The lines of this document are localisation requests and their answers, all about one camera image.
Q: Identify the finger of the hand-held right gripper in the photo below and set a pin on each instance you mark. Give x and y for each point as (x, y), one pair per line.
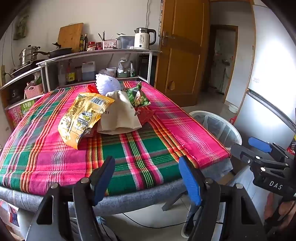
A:
(242, 151)
(259, 143)

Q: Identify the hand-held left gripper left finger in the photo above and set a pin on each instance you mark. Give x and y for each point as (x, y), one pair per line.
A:
(103, 178)

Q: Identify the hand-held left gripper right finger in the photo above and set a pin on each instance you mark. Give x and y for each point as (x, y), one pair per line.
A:
(188, 180)

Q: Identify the white trash bin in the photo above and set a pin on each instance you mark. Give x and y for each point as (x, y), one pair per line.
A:
(232, 135)

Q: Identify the beige paper bag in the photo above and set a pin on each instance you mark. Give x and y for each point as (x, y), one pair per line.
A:
(120, 115)

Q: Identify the yellow snack bag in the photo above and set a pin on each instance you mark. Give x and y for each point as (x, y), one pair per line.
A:
(78, 118)

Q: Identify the red snack packet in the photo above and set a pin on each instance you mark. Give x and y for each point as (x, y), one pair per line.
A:
(145, 114)

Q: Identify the green snack bag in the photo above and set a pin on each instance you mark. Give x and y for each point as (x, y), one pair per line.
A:
(138, 99)

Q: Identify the red plastic bag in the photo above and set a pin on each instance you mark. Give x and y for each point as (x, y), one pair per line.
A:
(92, 89)

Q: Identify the white foam fruit net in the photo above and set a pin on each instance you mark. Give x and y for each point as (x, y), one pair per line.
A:
(106, 83)

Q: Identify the person's right hand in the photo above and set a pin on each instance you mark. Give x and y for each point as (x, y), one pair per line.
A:
(270, 206)

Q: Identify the grey table leg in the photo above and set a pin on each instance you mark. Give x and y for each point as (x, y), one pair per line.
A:
(173, 201)

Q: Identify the red plastic object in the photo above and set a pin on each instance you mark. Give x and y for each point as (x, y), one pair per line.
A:
(233, 120)

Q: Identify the silver refrigerator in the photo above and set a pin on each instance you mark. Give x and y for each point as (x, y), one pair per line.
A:
(266, 104)

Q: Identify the white basin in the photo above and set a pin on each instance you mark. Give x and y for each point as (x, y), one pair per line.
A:
(233, 109)

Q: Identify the plaid tablecloth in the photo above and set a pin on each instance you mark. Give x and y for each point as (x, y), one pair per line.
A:
(150, 148)

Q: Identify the printed cardboard box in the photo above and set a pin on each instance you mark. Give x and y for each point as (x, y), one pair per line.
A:
(20, 111)

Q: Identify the white plastic tub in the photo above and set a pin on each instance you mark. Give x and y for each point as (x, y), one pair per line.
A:
(111, 71)

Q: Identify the white jerrycan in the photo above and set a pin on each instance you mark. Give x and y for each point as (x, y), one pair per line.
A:
(88, 71)

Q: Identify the cooking oil bottle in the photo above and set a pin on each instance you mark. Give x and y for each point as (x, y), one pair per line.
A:
(70, 75)

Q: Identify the clear plastic bottle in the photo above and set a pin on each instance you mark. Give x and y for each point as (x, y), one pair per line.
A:
(61, 76)

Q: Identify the pink plastic basket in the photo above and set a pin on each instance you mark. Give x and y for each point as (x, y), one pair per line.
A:
(34, 91)

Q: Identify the wooden door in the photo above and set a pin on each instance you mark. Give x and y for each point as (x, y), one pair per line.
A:
(182, 58)

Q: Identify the green white squeeze bottle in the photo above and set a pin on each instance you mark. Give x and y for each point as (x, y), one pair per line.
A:
(132, 69)

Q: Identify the plastic food bags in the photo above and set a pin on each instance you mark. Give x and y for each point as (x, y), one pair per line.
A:
(122, 66)

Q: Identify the black kitchen appliance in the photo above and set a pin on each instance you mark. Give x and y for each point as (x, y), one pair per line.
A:
(15, 92)

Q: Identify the white kitchen shelf unit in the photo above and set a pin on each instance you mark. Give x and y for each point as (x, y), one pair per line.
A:
(92, 54)

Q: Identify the pink utensil holder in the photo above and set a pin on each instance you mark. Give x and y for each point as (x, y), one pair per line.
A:
(109, 44)

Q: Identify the black wok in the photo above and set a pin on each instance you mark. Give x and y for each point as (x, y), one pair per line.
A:
(57, 52)

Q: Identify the black induction cooker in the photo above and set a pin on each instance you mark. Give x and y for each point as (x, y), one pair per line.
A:
(25, 68)

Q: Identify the dark sauce bottle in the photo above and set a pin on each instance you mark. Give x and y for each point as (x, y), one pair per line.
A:
(85, 42)
(81, 44)

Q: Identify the clear plastic jug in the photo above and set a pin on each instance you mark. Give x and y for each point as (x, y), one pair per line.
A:
(124, 41)

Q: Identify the black chopsticks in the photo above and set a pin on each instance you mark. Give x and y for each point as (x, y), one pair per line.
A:
(103, 36)

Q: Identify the steel steamer pot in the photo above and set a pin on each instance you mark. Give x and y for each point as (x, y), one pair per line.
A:
(27, 55)

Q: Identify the white electric kettle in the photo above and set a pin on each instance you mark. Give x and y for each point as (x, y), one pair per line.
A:
(142, 39)

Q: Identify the wooden cutting board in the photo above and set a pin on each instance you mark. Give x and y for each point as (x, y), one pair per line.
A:
(70, 37)

